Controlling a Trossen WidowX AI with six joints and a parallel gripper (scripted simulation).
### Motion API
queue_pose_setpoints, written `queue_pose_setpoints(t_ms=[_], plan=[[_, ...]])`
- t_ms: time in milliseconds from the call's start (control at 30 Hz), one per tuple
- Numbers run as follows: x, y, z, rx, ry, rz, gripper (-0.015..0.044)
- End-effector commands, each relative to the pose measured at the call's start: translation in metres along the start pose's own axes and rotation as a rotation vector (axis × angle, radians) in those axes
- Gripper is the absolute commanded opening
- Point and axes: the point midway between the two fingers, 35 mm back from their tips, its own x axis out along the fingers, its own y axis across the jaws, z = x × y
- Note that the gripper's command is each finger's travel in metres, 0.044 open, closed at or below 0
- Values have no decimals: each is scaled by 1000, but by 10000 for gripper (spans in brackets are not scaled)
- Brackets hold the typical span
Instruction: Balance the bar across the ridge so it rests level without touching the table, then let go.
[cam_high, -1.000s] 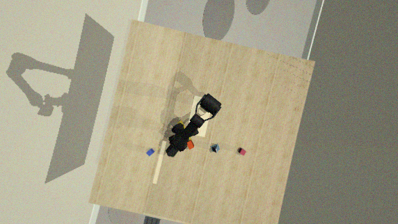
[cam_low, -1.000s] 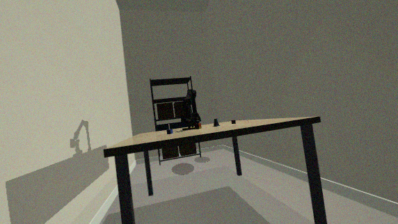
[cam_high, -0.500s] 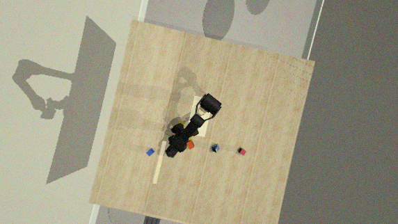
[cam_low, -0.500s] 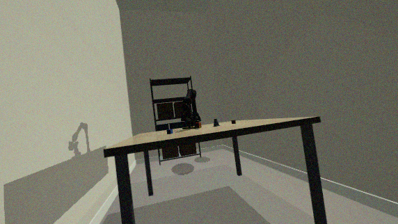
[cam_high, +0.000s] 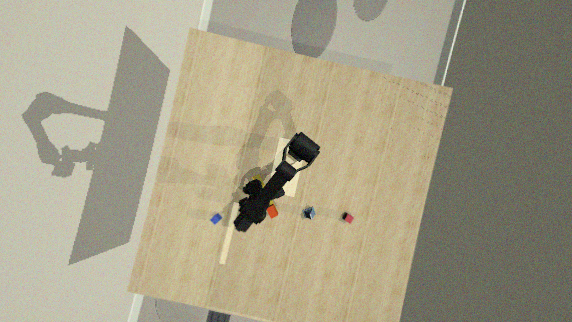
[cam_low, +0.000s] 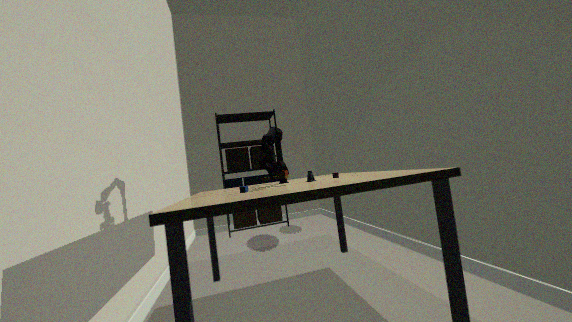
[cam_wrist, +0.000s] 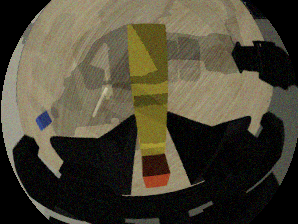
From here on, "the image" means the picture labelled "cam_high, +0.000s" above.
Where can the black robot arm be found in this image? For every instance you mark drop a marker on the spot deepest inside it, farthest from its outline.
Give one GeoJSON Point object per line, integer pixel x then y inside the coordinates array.
{"type": "Point", "coordinates": [254, 209]}

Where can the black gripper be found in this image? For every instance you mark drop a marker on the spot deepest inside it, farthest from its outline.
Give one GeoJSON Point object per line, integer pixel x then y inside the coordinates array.
{"type": "Point", "coordinates": [278, 195]}

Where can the yellow bar with black and red end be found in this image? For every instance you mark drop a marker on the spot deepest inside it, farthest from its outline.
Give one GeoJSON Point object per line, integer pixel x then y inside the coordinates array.
{"type": "Point", "coordinates": [272, 210]}

